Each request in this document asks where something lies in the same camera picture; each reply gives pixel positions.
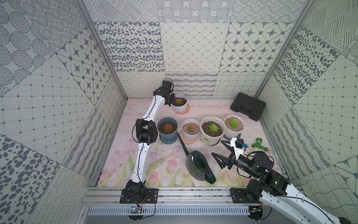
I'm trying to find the dark green watering can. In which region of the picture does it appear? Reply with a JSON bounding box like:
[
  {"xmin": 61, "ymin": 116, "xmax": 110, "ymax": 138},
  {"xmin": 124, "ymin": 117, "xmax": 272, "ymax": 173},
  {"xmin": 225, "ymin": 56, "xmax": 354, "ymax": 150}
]
[{"xmin": 177, "ymin": 134, "xmax": 216, "ymax": 184}]

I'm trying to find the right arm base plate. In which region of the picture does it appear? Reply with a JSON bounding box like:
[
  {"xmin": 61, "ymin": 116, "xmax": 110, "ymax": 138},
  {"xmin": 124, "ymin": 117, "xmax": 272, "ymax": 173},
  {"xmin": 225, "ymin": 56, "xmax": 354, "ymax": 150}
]
[{"xmin": 229, "ymin": 188, "xmax": 260, "ymax": 204}]

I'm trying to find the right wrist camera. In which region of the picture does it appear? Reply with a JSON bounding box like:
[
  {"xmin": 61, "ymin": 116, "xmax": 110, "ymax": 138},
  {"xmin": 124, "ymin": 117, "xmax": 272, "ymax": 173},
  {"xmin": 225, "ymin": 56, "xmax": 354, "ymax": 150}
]
[{"xmin": 230, "ymin": 138, "xmax": 248, "ymax": 160}]

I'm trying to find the aluminium mounting rail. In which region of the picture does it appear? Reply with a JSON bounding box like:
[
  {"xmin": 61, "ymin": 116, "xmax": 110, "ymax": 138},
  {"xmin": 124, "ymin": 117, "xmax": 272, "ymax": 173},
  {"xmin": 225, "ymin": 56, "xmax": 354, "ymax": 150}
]
[{"xmin": 81, "ymin": 186, "xmax": 304, "ymax": 206}]

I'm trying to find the right small circuit board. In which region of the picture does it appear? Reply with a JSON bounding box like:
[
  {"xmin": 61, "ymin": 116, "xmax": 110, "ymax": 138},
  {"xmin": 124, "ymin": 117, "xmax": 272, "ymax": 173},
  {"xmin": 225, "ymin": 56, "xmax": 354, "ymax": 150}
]
[{"xmin": 248, "ymin": 206, "xmax": 263, "ymax": 221}]

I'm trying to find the small circuit board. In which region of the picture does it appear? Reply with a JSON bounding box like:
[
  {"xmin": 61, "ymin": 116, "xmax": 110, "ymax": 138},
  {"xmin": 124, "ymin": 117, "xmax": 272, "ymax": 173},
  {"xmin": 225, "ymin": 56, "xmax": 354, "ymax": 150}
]
[
  {"xmin": 128, "ymin": 206, "xmax": 143, "ymax": 221},
  {"xmin": 248, "ymin": 206, "xmax": 263, "ymax": 221}
]

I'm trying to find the large white pot green succulent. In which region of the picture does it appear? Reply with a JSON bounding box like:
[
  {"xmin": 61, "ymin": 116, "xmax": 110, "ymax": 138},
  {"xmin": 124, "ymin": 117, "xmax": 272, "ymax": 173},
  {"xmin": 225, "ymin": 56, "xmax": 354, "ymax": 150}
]
[{"xmin": 200, "ymin": 116, "xmax": 226, "ymax": 146}]

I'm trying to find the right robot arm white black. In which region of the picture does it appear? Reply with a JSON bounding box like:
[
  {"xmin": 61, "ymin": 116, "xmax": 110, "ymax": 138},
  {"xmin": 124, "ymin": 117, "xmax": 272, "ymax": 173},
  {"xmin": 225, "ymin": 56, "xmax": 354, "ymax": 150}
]
[{"xmin": 212, "ymin": 138, "xmax": 349, "ymax": 224}]

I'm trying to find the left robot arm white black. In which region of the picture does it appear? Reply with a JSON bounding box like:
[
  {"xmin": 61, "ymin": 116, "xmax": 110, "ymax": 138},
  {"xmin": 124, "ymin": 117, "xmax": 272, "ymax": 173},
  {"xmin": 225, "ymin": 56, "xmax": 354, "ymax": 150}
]
[{"xmin": 120, "ymin": 78, "xmax": 175, "ymax": 203}]

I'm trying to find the white pot bright green succulent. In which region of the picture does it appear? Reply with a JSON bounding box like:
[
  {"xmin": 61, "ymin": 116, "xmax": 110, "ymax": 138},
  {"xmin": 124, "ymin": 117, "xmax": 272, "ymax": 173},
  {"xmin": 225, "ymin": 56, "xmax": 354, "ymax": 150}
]
[{"xmin": 224, "ymin": 115, "xmax": 245, "ymax": 140}]

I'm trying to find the left small circuit board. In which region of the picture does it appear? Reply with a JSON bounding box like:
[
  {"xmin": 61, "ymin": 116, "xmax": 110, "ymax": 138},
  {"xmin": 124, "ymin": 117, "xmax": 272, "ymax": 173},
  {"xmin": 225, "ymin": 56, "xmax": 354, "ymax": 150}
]
[{"xmin": 128, "ymin": 206, "xmax": 143, "ymax": 221}]

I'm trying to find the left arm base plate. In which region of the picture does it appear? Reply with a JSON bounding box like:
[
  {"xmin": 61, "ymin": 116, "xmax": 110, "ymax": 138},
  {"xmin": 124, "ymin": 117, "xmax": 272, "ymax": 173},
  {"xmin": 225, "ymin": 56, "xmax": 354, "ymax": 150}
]
[{"xmin": 120, "ymin": 188, "xmax": 159, "ymax": 204}]

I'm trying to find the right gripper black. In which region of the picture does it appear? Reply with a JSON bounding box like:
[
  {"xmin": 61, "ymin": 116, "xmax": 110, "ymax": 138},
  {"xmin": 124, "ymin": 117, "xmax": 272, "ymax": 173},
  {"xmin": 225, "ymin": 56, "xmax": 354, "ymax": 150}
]
[{"xmin": 212, "ymin": 140, "xmax": 261, "ymax": 180}]

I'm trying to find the white pot pink succulent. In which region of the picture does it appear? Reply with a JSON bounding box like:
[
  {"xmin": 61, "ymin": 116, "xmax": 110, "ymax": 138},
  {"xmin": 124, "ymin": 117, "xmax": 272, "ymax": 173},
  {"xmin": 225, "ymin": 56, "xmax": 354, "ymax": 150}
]
[{"xmin": 179, "ymin": 119, "xmax": 200, "ymax": 145}]

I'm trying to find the black plastic tool case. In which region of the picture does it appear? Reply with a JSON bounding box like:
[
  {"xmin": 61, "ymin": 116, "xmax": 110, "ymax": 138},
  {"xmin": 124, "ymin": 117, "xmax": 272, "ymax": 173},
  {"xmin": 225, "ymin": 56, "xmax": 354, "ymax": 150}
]
[{"xmin": 230, "ymin": 92, "xmax": 266, "ymax": 121}]

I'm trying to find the blue-grey pot red succulent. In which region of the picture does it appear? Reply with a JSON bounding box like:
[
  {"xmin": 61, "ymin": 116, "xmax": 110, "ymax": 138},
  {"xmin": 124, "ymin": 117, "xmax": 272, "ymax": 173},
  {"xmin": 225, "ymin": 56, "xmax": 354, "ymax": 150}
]
[{"xmin": 158, "ymin": 118, "xmax": 178, "ymax": 145}]

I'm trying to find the green hose nozzle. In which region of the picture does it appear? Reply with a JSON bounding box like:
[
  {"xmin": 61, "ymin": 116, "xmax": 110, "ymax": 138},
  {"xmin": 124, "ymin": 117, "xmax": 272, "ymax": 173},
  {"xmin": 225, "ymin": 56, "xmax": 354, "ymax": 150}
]
[{"xmin": 251, "ymin": 138, "xmax": 270, "ymax": 152}]

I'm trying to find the white pot yellow-brown succulent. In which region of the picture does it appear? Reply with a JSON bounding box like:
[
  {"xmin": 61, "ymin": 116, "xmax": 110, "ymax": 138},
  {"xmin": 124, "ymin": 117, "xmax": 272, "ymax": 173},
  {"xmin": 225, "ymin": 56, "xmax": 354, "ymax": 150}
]
[{"xmin": 173, "ymin": 94, "xmax": 189, "ymax": 114}]

